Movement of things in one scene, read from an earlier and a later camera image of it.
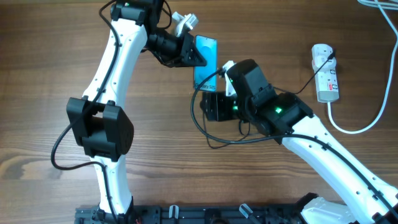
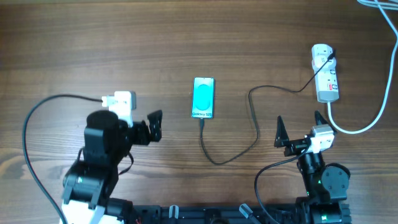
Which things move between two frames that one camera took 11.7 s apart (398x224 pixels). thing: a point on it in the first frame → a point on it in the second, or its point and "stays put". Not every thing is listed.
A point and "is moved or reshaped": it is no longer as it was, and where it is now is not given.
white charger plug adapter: (318, 61) stays put
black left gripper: (185, 45) → (141, 136)
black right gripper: (217, 110) → (295, 147)
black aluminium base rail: (196, 214) stays put
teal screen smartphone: (208, 48) is moved or reshaped
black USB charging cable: (331, 56) → (254, 114)
